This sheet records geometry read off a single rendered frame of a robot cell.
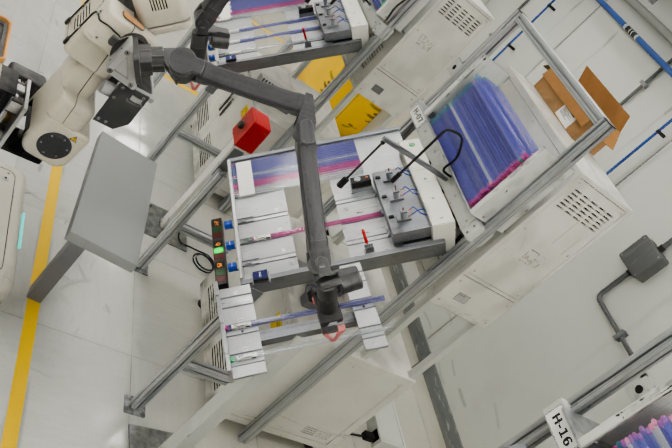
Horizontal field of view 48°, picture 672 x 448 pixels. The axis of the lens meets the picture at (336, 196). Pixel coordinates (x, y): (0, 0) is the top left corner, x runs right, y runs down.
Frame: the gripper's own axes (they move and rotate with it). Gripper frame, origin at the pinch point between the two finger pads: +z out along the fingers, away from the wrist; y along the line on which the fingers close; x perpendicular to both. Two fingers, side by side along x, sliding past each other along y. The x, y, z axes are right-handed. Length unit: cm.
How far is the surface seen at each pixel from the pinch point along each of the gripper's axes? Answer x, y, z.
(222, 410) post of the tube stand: 37, 10, 46
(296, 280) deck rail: 3.7, 34.2, 16.7
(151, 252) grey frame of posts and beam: 57, 107, 63
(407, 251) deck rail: -35.0, 31.5, 11.0
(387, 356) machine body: -31, 37, 79
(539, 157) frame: -76, 28, -24
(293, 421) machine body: 11, 31, 101
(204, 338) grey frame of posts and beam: 38, 32, 34
